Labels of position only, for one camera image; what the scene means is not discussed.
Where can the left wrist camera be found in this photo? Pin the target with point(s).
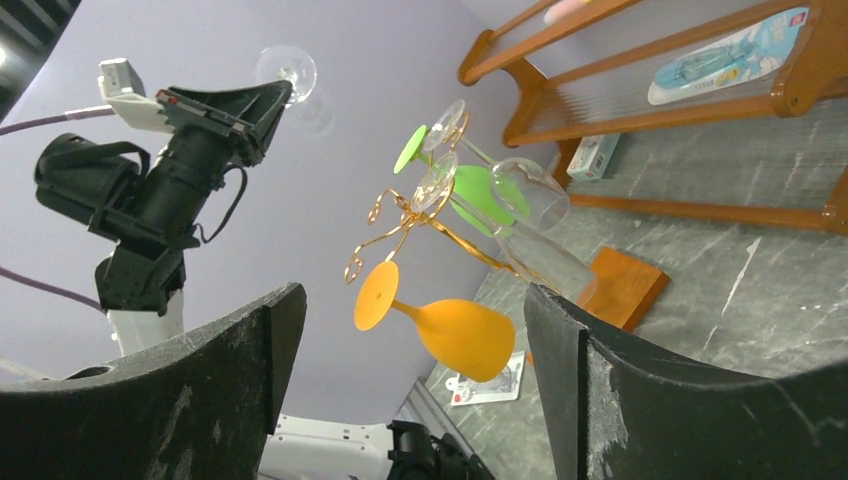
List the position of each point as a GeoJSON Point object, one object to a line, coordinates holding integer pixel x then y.
{"type": "Point", "coordinates": [122, 89]}

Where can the packaged item on table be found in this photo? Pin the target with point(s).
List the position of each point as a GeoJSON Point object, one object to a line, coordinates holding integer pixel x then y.
{"type": "Point", "coordinates": [504, 387]}

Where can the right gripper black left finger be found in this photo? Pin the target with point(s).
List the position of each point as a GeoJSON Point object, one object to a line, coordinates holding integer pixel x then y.
{"type": "Point", "coordinates": [197, 406]}

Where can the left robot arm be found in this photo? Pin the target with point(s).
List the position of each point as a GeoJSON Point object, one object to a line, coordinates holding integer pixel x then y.
{"type": "Point", "coordinates": [149, 208]}

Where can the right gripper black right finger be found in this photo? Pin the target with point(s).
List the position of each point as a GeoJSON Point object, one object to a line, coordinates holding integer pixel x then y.
{"type": "Point", "coordinates": [617, 406]}

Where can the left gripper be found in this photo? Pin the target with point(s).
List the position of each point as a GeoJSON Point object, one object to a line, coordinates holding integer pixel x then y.
{"type": "Point", "coordinates": [243, 117]}

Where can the orange plastic wine glass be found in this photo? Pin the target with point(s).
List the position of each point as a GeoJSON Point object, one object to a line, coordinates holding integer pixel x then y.
{"type": "Point", "coordinates": [471, 339]}

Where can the small box on shelf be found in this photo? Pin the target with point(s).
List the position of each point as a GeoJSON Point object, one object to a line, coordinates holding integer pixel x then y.
{"type": "Point", "coordinates": [592, 157]}

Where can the clear wine glass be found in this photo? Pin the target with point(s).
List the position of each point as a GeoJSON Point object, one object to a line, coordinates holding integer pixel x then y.
{"type": "Point", "coordinates": [520, 185]}
{"type": "Point", "coordinates": [536, 258]}
{"type": "Point", "coordinates": [309, 109]}

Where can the green plastic wine glass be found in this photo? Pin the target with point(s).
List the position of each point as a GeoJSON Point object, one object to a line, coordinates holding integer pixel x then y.
{"type": "Point", "coordinates": [465, 187]}

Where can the blue toothbrush package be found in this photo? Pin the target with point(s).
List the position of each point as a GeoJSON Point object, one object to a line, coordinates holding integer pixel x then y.
{"type": "Point", "coordinates": [745, 56]}

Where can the wooden shelf rack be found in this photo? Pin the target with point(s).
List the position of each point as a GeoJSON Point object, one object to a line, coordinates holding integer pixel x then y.
{"type": "Point", "coordinates": [586, 68]}

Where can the gold wire wine glass rack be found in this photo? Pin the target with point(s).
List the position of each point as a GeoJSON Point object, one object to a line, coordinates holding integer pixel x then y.
{"type": "Point", "coordinates": [628, 287]}

